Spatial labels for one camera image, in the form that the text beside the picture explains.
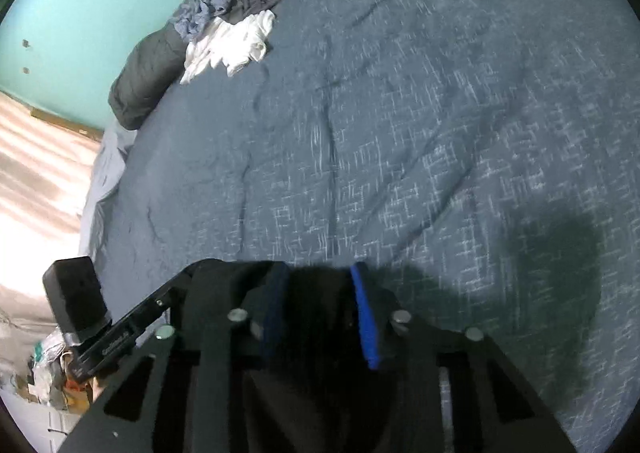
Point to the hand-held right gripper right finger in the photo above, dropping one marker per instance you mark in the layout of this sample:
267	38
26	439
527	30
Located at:
365	318

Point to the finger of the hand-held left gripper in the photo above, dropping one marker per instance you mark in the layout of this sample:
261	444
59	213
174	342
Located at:
155	295

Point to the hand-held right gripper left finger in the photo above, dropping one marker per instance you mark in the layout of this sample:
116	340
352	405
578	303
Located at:
275	313

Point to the black pants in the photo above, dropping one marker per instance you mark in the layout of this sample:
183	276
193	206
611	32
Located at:
320	333

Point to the crumpled plastic bags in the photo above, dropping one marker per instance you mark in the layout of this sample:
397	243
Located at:
47	363

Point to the cardboard box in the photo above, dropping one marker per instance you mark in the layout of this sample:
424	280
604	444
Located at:
80	395

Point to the pink curtain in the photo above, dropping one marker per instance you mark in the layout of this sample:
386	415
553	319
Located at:
40	183

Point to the light grey bed sheet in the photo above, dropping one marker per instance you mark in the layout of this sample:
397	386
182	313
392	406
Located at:
105	168

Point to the white storage box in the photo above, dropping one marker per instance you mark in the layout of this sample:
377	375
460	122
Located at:
45	425

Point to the blue patterned bed cover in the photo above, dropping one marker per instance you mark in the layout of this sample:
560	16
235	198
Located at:
400	133

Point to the dark grey rolled duvet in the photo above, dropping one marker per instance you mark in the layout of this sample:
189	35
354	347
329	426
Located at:
145	78

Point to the white crumpled garment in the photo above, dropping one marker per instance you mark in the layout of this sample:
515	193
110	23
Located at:
230	45

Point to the blue-grey crumpled garment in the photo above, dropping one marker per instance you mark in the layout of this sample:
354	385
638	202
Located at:
205	8

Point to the wooden window frame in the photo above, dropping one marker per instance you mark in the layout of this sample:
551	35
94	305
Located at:
70	125

